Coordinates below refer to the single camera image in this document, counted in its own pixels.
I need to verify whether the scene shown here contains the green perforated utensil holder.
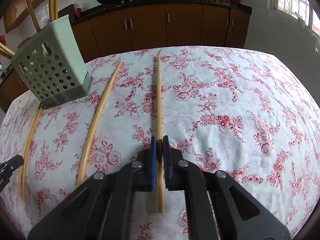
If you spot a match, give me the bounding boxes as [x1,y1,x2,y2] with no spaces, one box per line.
[10,15,93,109]

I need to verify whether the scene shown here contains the floral red white tablecloth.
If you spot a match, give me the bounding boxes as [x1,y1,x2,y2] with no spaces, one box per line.
[1,46,319,236]

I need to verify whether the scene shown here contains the black box on counter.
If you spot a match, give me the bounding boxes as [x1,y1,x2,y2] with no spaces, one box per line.
[58,4,75,23]

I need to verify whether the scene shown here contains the brown lower kitchen cabinets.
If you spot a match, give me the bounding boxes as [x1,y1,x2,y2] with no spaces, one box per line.
[1,0,252,100]

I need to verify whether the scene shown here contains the window with grid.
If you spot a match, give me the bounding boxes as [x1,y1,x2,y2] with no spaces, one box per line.
[273,0,319,37]

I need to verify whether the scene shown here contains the small red bottle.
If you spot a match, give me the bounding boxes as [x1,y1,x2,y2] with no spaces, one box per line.
[75,4,82,18]

